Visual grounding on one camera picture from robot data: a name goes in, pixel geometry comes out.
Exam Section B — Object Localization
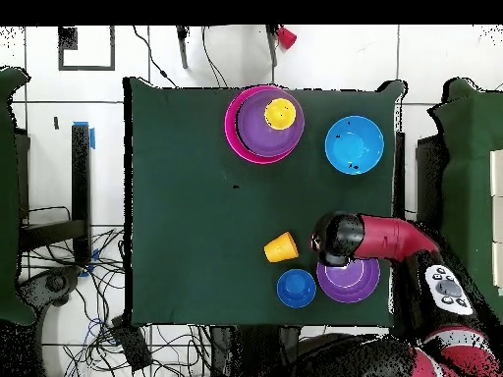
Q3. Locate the orange plastic cup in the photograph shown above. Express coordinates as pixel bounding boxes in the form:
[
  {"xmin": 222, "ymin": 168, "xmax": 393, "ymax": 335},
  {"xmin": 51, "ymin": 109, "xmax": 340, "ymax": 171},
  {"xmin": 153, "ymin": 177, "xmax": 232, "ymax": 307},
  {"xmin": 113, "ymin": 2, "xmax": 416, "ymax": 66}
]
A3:
[{"xmin": 263, "ymin": 231, "xmax": 300, "ymax": 264}]

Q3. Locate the purple plastic bowl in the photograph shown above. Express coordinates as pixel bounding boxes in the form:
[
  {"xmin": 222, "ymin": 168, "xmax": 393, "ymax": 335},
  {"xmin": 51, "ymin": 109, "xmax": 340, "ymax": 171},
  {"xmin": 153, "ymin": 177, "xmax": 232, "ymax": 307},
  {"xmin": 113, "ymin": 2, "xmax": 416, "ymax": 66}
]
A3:
[
  {"xmin": 315, "ymin": 256, "xmax": 381, "ymax": 304},
  {"xmin": 236, "ymin": 88, "xmax": 307, "ymax": 158}
]

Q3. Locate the pink plastic bowl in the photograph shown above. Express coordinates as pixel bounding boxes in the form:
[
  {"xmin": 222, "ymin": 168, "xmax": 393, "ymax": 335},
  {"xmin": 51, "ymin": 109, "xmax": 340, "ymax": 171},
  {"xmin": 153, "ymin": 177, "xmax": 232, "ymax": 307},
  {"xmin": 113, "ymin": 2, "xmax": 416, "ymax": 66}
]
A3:
[{"xmin": 223, "ymin": 84, "xmax": 300, "ymax": 165}]

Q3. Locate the yellow plastic cup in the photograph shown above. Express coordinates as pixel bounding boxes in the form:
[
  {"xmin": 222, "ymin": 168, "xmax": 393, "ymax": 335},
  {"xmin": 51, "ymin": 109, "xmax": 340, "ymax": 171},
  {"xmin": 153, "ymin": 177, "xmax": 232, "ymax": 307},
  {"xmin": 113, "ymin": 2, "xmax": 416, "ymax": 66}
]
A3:
[{"xmin": 263, "ymin": 97, "xmax": 298, "ymax": 132}]

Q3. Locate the light blue plastic bowl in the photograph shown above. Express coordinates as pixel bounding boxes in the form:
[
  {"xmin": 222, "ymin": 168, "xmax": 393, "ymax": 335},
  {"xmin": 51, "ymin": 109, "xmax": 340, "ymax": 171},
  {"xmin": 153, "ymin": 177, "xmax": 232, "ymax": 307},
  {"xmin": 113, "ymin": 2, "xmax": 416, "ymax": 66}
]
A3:
[{"xmin": 324, "ymin": 115, "xmax": 385, "ymax": 176}]

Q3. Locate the dark green table cloth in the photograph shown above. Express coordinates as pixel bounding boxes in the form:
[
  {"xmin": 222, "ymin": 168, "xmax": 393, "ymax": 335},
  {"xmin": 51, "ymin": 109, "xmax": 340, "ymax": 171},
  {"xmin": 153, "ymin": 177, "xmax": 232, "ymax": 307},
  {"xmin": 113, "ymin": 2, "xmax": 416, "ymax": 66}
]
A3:
[{"xmin": 122, "ymin": 76, "xmax": 407, "ymax": 330}]

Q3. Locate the small dark blue bowl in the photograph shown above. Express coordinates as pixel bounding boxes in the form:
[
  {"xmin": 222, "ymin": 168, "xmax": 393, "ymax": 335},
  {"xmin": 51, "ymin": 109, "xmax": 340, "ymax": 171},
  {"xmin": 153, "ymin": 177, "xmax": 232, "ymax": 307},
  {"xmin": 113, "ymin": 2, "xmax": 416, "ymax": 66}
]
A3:
[{"xmin": 276, "ymin": 268, "xmax": 317, "ymax": 309}]

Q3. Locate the grey tripod leg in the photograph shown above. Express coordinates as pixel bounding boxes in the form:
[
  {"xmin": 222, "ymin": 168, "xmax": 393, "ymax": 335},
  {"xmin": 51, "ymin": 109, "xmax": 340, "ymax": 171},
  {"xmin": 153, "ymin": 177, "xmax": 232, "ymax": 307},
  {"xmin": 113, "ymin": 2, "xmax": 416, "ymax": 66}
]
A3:
[
  {"xmin": 265, "ymin": 25, "xmax": 279, "ymax": 68},
  {"xmin": 175, "ymin": 26, "xmax": 191, "ymax": 71}
]

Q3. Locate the blue tape strip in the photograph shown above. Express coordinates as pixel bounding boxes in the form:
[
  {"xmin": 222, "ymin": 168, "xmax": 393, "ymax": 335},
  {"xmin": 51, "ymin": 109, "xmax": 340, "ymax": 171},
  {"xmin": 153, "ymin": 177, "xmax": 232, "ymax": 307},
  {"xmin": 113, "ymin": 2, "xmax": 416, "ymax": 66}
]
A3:
[{"xmin": 73, "ymin": 121, "xmax": 96, "ymax": 150}]

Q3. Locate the red plastic cup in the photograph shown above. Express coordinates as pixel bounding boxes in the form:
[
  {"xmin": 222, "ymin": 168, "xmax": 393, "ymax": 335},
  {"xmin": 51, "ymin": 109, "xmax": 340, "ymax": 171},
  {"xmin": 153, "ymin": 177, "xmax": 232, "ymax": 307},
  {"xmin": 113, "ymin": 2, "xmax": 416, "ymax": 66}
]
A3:
[{"xmin": 277, "ymin": 26, "xmax": 299, "ymax": 51}]

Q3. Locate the black power strip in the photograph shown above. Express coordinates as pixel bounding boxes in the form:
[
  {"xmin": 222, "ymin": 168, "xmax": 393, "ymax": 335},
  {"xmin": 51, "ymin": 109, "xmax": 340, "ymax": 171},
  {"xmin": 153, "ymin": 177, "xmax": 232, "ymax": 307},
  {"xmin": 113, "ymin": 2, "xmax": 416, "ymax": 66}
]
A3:
[{"xmin": 110, "ymin": 314, "xmax": 153, "ymax": 372}]

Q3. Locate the black office chair base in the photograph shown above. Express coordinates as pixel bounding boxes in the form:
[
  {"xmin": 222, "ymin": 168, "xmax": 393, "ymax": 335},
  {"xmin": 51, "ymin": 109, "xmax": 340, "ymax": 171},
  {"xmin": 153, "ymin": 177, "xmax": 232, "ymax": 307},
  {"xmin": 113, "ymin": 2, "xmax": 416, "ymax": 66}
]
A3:
[{"xmin": 17, "ymin": 265, "xmax": 82, "ymax": 313}]

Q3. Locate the green cloth side table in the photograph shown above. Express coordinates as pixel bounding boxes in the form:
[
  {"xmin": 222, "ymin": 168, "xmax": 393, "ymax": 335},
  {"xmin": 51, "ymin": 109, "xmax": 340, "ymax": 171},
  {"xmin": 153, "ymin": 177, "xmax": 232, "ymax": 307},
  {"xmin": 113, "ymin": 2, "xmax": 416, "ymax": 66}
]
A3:
[
  {"xmin": 0, "ymin": 65, "xmax": 37, "ymax": 327},
  {"xmin": 426, "ymin": 77, "xmax": 503, "ymax": 334}
]

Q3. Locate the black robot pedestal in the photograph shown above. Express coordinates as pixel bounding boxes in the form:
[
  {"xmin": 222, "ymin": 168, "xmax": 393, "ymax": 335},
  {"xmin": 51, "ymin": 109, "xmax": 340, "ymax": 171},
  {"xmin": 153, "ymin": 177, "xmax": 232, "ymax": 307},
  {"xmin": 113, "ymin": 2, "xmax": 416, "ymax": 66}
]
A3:
[{"xmin": 209, "ymin": 324, "xmax": 302, "ymax": 377}]

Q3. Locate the tangle of floor cables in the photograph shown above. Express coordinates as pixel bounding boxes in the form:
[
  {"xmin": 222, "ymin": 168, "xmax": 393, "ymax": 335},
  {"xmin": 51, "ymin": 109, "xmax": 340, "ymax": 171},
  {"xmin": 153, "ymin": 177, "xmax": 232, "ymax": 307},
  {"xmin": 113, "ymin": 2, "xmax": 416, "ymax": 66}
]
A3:
[{"xmin": 19, "ymin": 205, "xmax": 213, "ymax": 377}]

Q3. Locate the black floor cable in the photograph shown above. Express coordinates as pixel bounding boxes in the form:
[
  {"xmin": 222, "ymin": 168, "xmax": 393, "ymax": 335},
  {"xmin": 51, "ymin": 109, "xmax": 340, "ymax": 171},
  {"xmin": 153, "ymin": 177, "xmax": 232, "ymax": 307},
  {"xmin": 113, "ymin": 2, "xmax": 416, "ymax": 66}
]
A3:
[{"xmin": 132, "ymin": 26, "xmax": 180, "ymax": 88}]

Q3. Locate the black table frame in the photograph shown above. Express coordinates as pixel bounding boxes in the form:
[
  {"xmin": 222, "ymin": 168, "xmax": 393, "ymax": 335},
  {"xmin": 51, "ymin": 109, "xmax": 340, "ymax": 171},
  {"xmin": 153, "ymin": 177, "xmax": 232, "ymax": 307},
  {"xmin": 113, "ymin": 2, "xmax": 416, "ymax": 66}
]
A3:
[{"xmin": 15, "ymin": 123, "xmax": 93, "ymax": 266}]

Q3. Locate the black square floor frame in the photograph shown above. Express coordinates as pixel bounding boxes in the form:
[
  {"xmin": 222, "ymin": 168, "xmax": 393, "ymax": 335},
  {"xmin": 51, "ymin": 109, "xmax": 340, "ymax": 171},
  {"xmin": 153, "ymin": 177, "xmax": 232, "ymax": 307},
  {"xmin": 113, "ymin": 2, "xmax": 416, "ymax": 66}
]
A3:
[{"xmin": 57, "ymin": 26, "xmax": 116, "ymax": 73}]

